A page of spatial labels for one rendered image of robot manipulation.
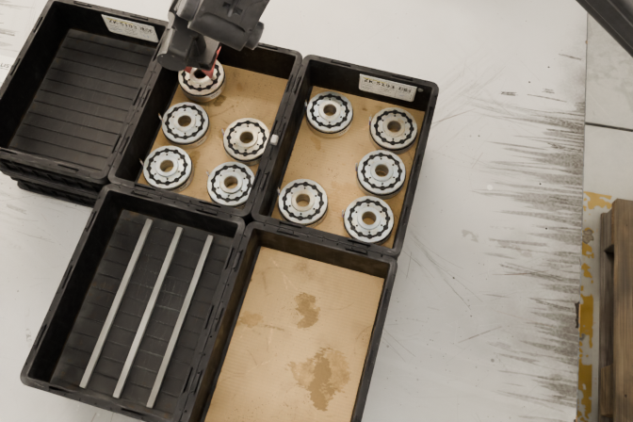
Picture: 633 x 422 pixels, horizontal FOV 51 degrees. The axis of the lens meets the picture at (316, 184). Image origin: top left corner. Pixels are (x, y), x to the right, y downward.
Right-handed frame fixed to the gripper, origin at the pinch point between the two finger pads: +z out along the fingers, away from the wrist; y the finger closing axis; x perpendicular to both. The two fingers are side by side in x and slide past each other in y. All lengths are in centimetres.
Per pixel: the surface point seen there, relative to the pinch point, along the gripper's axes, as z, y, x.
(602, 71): 90, 111, 93
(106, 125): 6.1, -17.8, -15.5
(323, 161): 6.8, 31.3, -11.0
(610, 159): 91, 118, 56
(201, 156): 6.3, 5.2, -17.2
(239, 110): 6.3, 9.6, -3.9
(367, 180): 4.1, 41.8, -14.1
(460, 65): 20, 56, 31
